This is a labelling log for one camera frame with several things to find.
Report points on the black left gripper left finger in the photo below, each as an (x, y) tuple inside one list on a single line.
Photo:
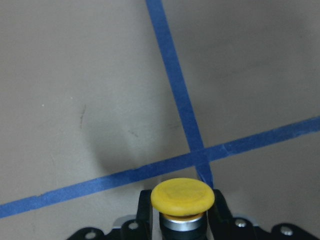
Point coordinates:
[(138, 228)]

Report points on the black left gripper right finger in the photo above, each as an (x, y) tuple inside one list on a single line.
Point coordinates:
[(225, 226)]

